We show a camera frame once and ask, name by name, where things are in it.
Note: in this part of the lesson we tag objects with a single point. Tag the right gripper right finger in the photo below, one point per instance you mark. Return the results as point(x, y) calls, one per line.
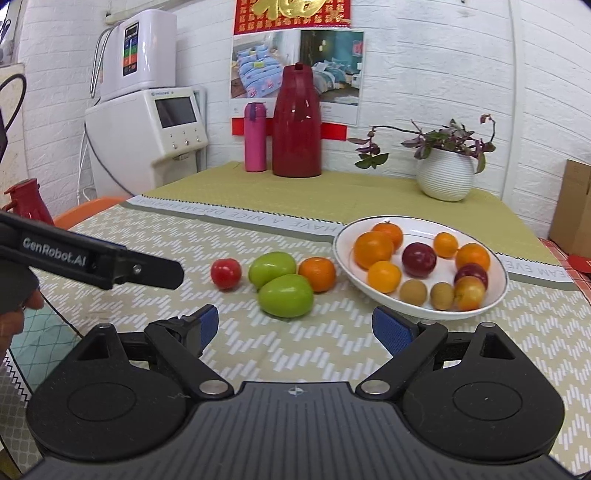
point(418, 350)

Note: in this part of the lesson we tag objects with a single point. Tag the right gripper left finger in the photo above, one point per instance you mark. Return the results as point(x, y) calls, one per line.
point(164, 360)

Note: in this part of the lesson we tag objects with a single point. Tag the tan longan fruit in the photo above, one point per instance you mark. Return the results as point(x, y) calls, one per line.
point(414, 292)

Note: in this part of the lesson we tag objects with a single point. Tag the yellow red plum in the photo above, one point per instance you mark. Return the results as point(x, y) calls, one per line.
point(469, 293)

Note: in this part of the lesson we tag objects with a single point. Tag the dark red plum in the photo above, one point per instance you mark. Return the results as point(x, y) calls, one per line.
point(419, 260)
point(472, 270)

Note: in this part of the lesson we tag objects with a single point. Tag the red apple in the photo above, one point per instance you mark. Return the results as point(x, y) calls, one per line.
point(226, 273)

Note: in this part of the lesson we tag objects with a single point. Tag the green apple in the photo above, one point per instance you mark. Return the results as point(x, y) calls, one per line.
point(288, 296)
point(269, 266)

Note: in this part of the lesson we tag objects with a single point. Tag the person's left hand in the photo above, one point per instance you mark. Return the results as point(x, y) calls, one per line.
point(12, 323)

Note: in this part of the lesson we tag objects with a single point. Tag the orange chair seat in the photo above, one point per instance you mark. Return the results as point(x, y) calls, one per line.
point(82, 212)

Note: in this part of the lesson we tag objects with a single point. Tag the small red kettle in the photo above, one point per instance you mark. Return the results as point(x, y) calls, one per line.
point(26, 201)

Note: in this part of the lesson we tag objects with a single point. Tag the tan longan in plate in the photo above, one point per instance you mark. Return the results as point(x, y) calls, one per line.
point(442, 296)

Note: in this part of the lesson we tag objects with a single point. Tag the dark red plum in plate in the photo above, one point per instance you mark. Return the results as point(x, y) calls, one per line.
point(472, 270)

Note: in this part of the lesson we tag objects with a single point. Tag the large orange in plate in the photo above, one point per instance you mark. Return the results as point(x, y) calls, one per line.
point(372, 247)

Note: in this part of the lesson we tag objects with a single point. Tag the small orange in plate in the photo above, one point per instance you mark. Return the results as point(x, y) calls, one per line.
point(445, 245)

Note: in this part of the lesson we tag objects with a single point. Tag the white oval plate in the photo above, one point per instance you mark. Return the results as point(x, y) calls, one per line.
point(424, 231)

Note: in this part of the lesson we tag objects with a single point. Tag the large orange tangerine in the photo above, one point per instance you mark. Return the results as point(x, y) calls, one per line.
point(394, 232)

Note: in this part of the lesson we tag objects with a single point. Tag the white ribbed plant pot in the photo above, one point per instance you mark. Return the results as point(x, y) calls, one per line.
point(446, 176)

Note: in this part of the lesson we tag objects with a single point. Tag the red envelope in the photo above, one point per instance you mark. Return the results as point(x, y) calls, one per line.
point(580, 264)

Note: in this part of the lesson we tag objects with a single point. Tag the brown cardboard box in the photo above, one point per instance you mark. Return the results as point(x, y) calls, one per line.
point(570, 227)

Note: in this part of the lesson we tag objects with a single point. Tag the purple green trailing plant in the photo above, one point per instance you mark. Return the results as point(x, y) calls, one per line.
point(454, 137)

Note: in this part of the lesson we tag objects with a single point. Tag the white water purifier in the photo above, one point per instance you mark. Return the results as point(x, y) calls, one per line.
point(137, 54)

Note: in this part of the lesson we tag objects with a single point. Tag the pink water bottle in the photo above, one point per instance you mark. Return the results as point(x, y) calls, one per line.
point(254, 122)

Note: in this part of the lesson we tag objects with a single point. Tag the red thermos jug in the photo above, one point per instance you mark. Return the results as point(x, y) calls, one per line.
point(297, 140)

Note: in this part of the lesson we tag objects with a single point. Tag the bedding calendar poster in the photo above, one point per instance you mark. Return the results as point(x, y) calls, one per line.
point(270, 36)

